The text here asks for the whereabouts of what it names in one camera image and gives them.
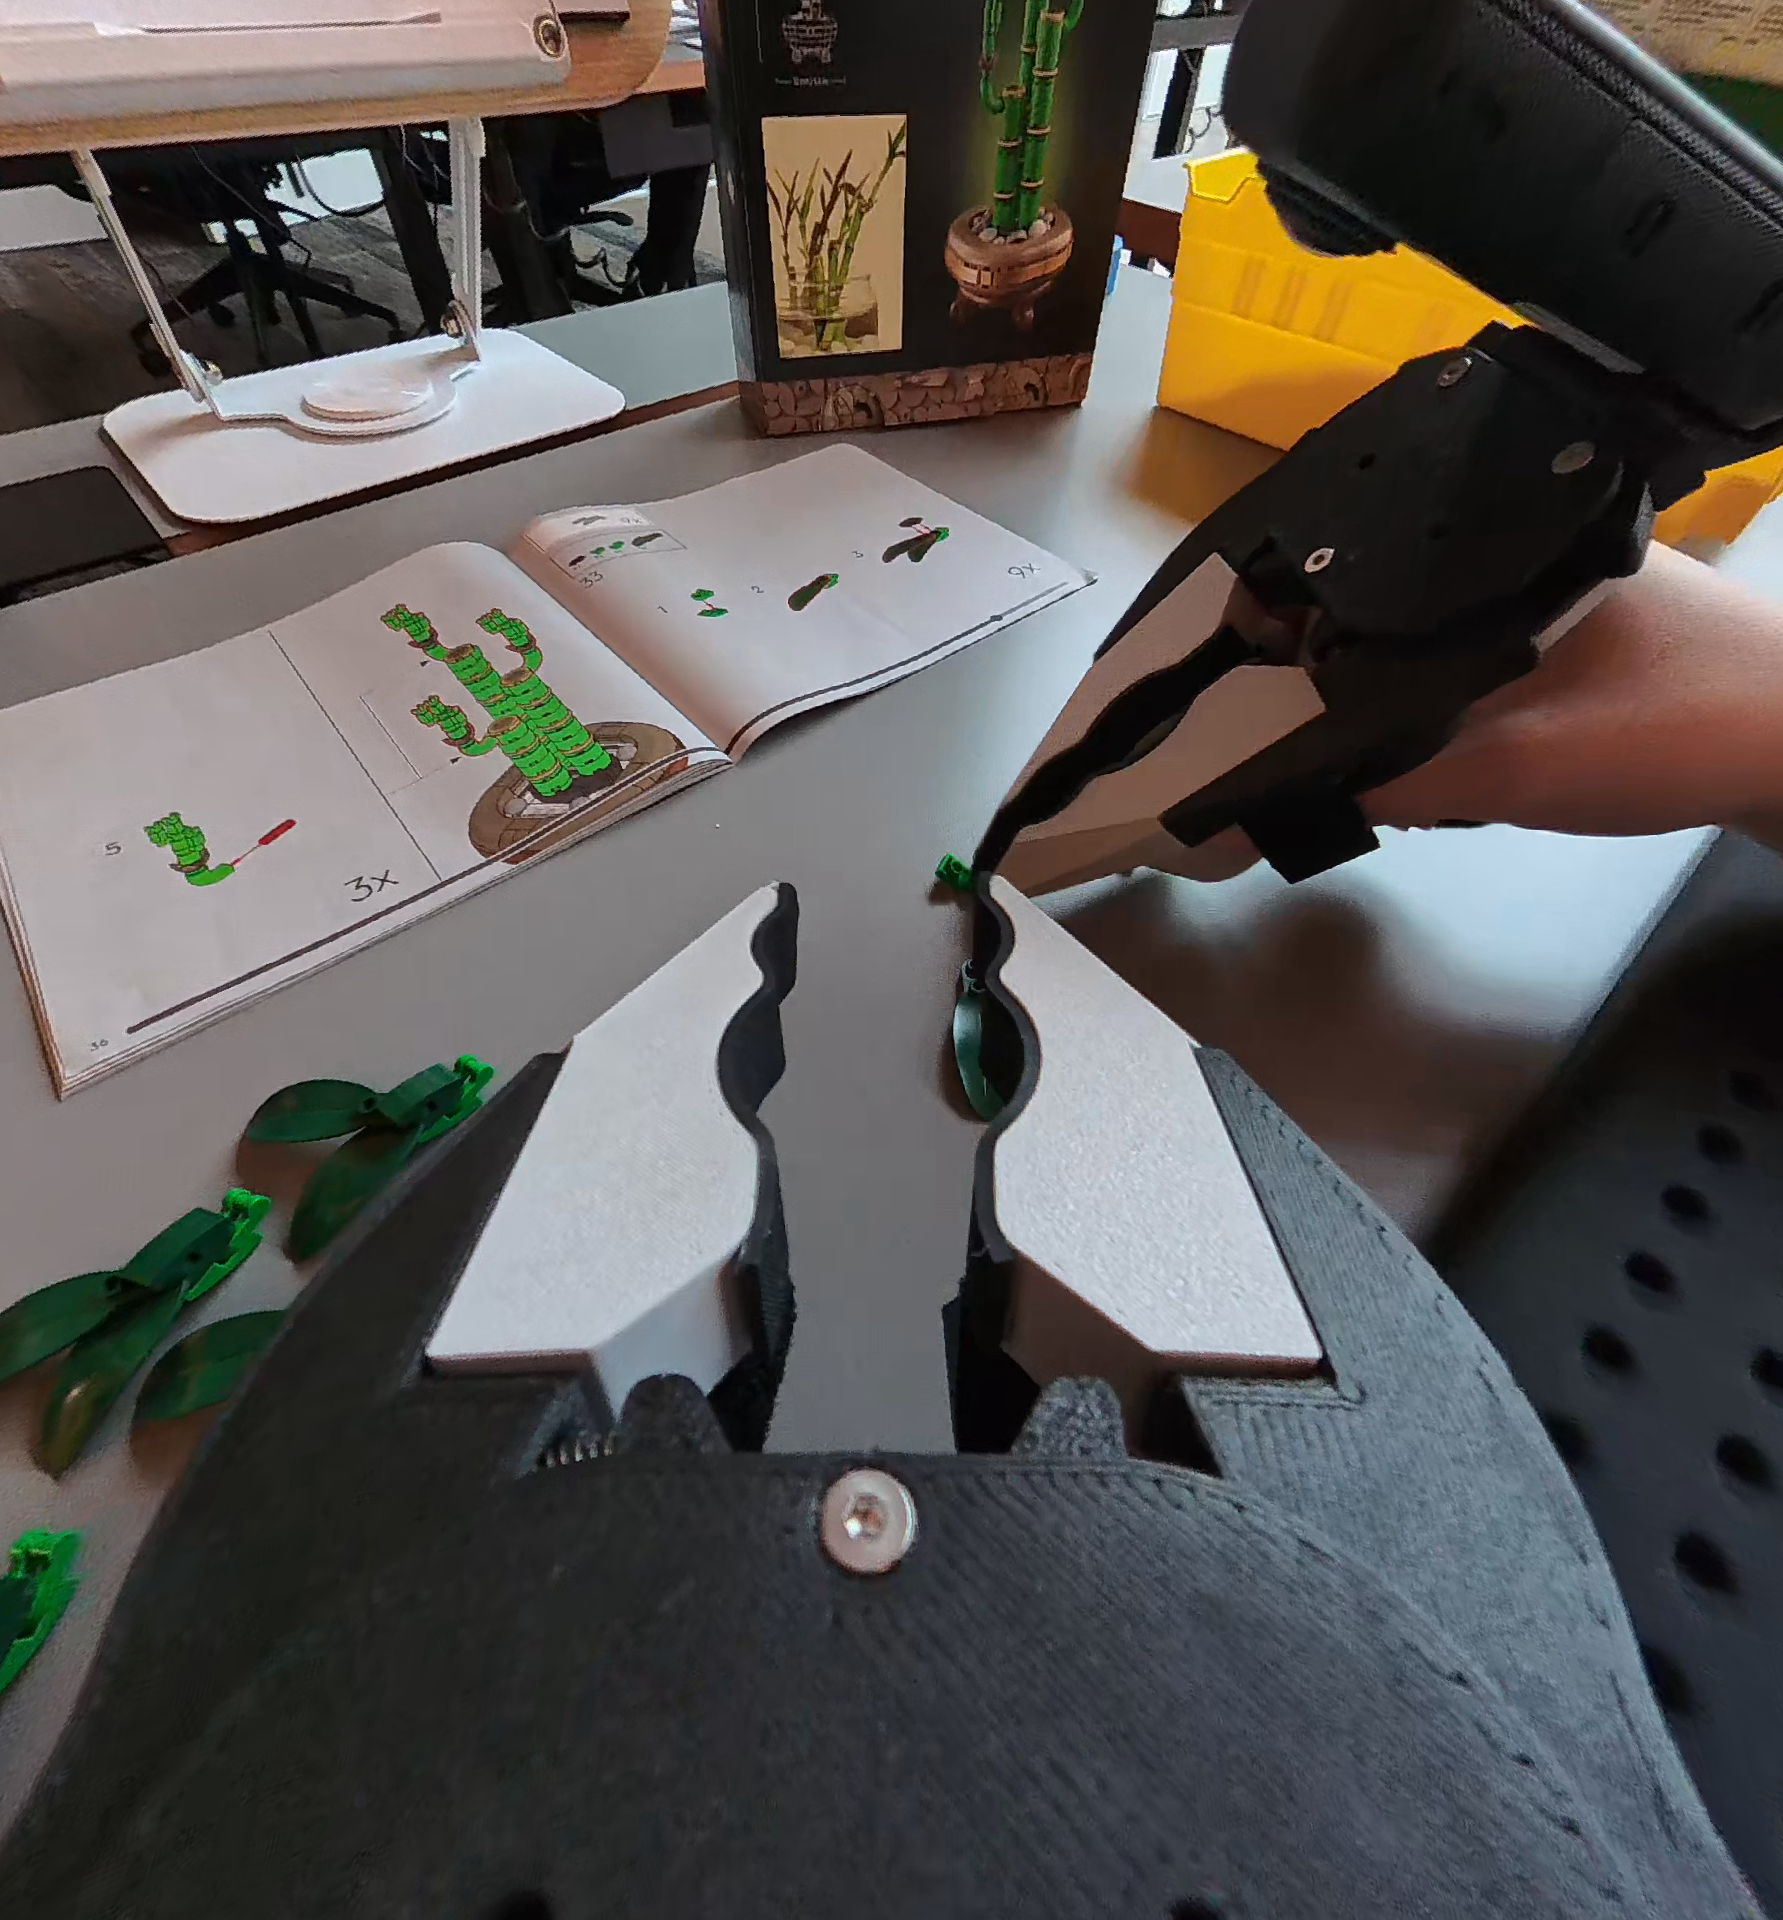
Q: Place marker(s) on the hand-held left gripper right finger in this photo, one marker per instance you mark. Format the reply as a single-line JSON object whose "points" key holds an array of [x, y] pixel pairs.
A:
{"points": [[1147, 1200]]}

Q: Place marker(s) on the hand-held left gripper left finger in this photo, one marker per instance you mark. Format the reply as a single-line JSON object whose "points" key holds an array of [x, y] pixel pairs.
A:
{"points": [[606, 1200]]}

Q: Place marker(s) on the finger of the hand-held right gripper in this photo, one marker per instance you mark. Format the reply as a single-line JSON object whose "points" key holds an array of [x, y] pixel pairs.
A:
{"points": [[1116, 849], [1147, 646]]}

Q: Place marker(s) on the dark green lego leaf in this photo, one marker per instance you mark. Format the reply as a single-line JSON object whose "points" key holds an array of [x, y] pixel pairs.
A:
{"points": [[974, 1050]]}

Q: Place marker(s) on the open lego instruction booklet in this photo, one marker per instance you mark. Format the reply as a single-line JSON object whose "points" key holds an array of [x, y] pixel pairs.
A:
{"points": [[230, 780]]}

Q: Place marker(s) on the black lego set box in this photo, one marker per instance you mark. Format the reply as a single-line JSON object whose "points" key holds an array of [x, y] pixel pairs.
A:
{"points": [[907, 74]]}

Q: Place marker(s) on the person's right hand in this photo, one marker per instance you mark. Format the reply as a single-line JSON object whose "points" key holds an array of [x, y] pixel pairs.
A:
{"points": [[1567, 735]]}

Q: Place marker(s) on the yellow plastic bin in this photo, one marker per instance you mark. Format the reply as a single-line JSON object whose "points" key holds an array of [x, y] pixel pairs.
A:
{"points": [[1252, 331]]}

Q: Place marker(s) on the black perforated chair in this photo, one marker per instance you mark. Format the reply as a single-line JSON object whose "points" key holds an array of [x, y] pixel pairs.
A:
{"points": [[1701, 1200]]}

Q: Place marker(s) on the printed paper notice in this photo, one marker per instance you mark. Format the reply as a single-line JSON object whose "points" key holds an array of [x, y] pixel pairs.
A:
{"points": [[1761, 37]]}

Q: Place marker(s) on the black office chair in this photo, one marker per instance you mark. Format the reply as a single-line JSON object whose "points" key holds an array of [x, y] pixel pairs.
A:
{"points": [[593, 210], [253, 285]]}

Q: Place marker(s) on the white wooden document stand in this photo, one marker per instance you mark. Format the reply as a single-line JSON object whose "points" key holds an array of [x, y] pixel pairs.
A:
{"points": [[230, 435]]}

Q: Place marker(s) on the black box with green lights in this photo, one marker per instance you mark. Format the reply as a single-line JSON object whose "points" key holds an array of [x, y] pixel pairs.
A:
{"points": [[22, 533]]}

